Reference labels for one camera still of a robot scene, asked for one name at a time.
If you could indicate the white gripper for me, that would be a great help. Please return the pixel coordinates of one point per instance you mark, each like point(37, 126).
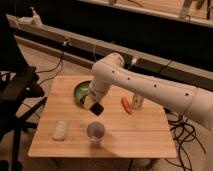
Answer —
point(96, 92)

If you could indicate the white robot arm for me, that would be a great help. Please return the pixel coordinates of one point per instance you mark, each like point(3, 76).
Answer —
point(193, 102)

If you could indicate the green bowl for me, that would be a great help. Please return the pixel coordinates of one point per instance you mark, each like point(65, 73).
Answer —
point(80, 92)

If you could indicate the orange carrot toy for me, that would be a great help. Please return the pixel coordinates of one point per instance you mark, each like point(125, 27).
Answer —
point(126, 105)

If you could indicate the wooden table board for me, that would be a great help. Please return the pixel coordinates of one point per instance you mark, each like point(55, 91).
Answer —
point(67, 130)

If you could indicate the clear small glass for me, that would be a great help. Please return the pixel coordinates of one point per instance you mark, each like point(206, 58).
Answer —
point(137, 102)

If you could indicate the black chair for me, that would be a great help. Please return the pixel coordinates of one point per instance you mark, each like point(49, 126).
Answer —
point(18, 81)

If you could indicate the white power strip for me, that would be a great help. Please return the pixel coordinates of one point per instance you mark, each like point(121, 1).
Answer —
point(35, 19)

